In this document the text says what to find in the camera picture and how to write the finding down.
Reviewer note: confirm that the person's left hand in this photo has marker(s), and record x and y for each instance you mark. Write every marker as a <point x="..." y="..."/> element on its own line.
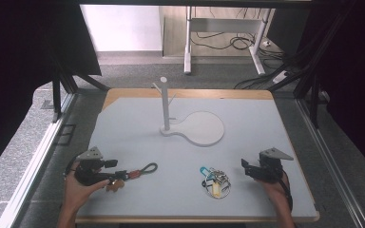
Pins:
<point x="79" y="190"/>

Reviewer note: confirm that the wooden table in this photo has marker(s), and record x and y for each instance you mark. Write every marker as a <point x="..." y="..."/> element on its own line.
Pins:
<point x="202" y="93"/>

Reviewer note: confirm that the light grey table mat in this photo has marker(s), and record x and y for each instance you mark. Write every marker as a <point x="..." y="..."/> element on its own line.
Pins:
<point x="177" y="196"/>

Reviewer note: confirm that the black metal stand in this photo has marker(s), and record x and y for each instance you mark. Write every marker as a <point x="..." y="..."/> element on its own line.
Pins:
<point x="313" y="95"/>
<point x="57" y="95"/>

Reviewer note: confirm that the white power strip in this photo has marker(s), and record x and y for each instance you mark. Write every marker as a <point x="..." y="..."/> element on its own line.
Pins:
<point x="280" y="77"/>

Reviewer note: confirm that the white peg stand round base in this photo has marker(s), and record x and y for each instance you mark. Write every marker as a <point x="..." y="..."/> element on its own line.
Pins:
<point x="202" y="128"/>

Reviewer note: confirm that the black curtain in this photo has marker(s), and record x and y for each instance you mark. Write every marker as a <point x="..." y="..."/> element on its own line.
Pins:
<point x="355" y="79"/>
<point x="15" y="63"/>

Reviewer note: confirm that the white metal desk frame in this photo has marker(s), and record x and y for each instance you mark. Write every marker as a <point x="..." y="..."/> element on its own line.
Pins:
<point x="188" y="41"/>

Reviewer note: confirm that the aluminium frame rail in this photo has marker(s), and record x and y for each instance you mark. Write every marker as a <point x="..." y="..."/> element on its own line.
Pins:
<point x="329" y="164"/>
<point x="28" y="171"/>

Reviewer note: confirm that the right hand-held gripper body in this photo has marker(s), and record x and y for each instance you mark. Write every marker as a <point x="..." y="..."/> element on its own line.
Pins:
<point x="271" y="166"/>

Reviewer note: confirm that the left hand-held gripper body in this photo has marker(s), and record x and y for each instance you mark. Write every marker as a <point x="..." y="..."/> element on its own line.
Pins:
<point x="90" y="167"/>

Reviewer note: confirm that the person's right hand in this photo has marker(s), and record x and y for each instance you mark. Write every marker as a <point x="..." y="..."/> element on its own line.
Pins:
<point x="274" y="191"/>

